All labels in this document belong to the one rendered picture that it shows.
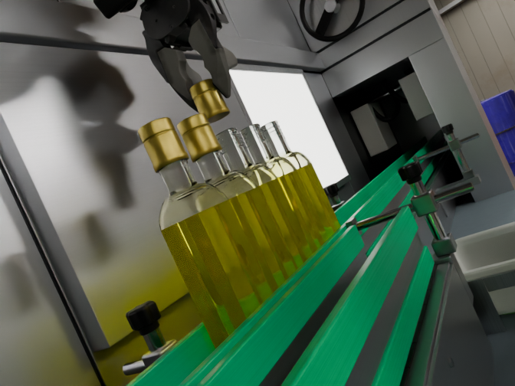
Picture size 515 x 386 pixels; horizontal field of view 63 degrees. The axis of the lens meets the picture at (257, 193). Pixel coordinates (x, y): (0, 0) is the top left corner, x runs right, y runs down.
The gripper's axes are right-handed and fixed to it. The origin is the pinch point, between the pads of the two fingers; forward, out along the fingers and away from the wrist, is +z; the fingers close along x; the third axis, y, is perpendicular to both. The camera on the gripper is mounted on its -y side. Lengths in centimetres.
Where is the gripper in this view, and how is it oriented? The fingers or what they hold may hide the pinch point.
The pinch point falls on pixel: (207, 95)
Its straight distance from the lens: 52.8
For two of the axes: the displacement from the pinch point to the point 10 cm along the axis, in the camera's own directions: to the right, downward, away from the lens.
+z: 4.2, 9.1, 0.0
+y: 4.5, -2.1, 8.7
